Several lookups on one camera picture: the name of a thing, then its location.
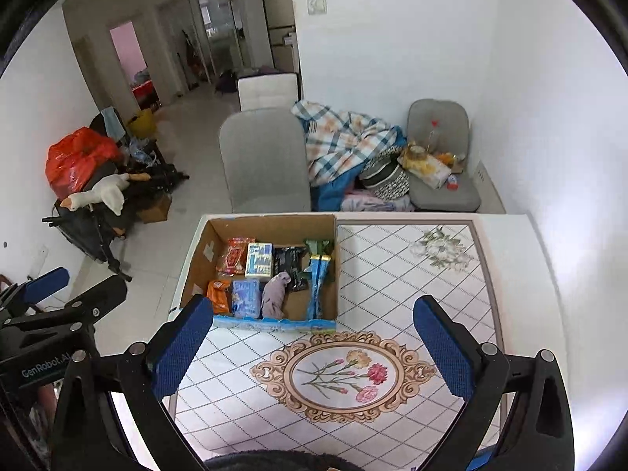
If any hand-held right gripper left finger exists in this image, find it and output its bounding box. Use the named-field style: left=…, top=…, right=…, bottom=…
left=50, top=294, right=215, bottom=471

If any small brown cardboard box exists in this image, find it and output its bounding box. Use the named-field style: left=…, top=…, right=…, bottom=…
left=136, top=191, right=172, bottom=224

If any dark fleece clothing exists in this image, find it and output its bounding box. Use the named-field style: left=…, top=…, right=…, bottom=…
left=203, top=449, right=364, bottom=471

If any pink cloth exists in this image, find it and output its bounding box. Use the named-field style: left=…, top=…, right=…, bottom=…
left=341, top=191, right=415, bottom=213

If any grey cushioned chair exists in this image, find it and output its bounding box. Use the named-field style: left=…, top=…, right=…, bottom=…
left=406, top=99, right=482, bottom=213

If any white and blue packet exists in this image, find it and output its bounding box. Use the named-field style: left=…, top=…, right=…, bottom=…
left=245, top=242, right=274, bottom=276

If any black and white patterned bag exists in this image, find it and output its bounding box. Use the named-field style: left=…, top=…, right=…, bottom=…
left=358, top=147, right=410, bottom=202

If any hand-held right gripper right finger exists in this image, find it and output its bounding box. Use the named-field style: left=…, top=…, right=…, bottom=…
left=413, top=296, right=575, bottom=471

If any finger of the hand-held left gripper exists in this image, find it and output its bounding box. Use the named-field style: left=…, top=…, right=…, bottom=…
left=20, top=267, right=70, bottom=306
left=64, top=276, right=127, bottom=327

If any blue tissue packet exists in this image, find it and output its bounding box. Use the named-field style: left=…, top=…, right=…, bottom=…
left=232, top=279, right=262, bottom=319

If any black tripod pile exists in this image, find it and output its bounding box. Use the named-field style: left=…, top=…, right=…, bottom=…
left=122, top=162, right=190, bottom=197

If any red plastic bag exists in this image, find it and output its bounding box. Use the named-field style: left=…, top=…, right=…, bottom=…
left=46, top=128, right=123, bottom=201

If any light blue cloth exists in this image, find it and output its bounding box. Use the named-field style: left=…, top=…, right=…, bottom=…
left=100, top=107, right=126, bottom=138

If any white board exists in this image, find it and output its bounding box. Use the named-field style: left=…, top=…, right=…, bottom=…
left=473, top=164, right=506, bottom=214

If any long blue packet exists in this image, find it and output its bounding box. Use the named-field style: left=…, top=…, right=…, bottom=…
left=307, top=254, right=335, bottom=321

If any yellow bucket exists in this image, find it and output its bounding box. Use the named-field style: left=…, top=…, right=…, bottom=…
left=128, top=109, right=157, bottom=139

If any yellow and white package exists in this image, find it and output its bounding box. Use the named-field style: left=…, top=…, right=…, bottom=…
left=398, top=150, right=452, bottom=190

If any white chair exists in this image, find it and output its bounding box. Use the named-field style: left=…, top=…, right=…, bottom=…
left=238, top=73, right=299, bottom=111

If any floral table mat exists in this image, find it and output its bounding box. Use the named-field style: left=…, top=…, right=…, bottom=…
left=169, top=221, right=502, bottom=457

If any purple cloth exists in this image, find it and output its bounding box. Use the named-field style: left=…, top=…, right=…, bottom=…
left=261, top=272, right=292, bottom=319

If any white goose plush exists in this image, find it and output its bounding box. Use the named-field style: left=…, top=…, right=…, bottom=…
left=60, top=173, right=150, bottom=217

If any black snack packet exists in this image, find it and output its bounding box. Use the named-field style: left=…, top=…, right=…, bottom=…
left=274, top=246, right=310, bottom=291

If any glass sliding door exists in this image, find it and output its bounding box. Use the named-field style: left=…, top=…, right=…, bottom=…
left=157, top=0, right=251, bottom=104

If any plaid blanket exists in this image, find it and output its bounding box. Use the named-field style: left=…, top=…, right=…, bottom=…
left=293, top=99, right=408, bottom=212

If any grey ribbed chair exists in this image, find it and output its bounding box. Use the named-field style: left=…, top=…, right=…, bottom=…
left=219, top=109, right=312, bottom=214

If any red snack packet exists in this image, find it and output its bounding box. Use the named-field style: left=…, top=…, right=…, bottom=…
left=217, top=238, right=256, bottom=278

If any orange snack packet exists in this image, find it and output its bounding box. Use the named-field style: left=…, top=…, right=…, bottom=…
left=206, top=279, right=234, bottom=316

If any black folded stroller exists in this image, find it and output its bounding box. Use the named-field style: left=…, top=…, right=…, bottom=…
left=42, top=201, right=133, bottom=283

